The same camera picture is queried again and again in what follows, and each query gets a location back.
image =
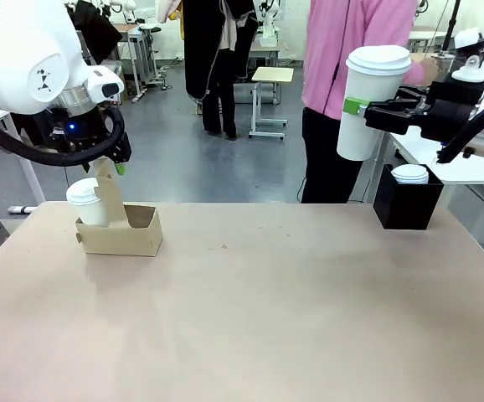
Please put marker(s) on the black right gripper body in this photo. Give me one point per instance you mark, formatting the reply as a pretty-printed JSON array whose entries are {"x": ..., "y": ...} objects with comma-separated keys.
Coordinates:
[{"x": 451, "y": 106}]

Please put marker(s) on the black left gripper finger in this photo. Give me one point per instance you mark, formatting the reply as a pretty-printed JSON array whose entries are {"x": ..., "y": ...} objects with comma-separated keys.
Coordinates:
[
  {"x": 121, "y": 169},
  {"x": 86, "y": 166}
]

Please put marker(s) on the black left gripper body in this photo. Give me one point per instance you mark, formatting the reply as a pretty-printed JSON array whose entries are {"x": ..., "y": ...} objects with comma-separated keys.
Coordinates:
[{"x": 78, "y": 134}]

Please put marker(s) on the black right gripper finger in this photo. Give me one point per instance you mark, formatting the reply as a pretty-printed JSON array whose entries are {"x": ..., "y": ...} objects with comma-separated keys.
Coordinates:
[
  {"x": 392, "y": 117},
  {"x": 413, "y": 94}
]

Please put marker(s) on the short white lidded paper cup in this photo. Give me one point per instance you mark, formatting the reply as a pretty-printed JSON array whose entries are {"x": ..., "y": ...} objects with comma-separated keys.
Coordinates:
[{"x": 85, "y": 201}]

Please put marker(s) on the tall white lidded paper cup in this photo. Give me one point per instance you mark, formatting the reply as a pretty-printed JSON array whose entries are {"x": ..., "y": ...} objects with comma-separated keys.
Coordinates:
[{"x": 372, "y": 71}]

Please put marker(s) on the brown cardboard cup carrier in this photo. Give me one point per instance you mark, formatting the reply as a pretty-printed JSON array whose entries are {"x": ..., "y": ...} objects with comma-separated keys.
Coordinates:
[{"x": 116, "y": 243}]

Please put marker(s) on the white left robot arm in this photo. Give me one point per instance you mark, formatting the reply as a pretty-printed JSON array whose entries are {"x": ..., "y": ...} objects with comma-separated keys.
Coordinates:
[{"x": 28, "y": 54}]

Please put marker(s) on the person's left hand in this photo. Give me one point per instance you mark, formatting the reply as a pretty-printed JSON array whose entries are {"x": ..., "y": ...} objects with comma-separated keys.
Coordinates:
[{"x": 429, "y": 69}]

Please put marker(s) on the large white table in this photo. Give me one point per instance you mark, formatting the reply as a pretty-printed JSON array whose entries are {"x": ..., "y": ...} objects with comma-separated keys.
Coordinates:
[{"x": 468, "y": 173}]

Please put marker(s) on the black stand pole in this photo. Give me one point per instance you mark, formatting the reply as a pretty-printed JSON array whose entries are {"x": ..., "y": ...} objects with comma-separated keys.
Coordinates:
[{"x": 451, "y": 25}]

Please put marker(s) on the person in pink hoodie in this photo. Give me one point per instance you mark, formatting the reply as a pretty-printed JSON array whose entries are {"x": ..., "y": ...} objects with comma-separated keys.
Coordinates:
[{"x": 330, "y": 63}]

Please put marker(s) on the black open box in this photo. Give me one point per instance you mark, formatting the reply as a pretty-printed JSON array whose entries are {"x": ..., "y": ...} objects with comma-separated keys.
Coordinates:
[{"x": 405, "y": 209}]

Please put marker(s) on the black hanging cloth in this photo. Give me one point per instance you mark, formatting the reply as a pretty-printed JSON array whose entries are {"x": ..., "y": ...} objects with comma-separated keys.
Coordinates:
[{"x": 99, "y": 29}]

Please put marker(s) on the small wood-top rolling table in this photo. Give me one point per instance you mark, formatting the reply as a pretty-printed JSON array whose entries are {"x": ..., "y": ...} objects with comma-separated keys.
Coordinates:
[{"x": 271, "y": 75}]

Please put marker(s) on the person in black clothes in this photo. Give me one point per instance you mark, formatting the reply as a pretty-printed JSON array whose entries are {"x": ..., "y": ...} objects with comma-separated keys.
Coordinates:
[{"x": 217, "y": 63}]

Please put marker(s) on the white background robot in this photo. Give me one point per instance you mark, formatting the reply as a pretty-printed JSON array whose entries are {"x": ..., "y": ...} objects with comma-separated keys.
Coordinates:
[{"x": 269, "y": 21}]

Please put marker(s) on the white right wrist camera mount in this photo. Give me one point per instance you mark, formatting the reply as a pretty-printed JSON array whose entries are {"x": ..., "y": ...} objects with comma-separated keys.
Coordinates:
[{"x": 470, "y": 71}]

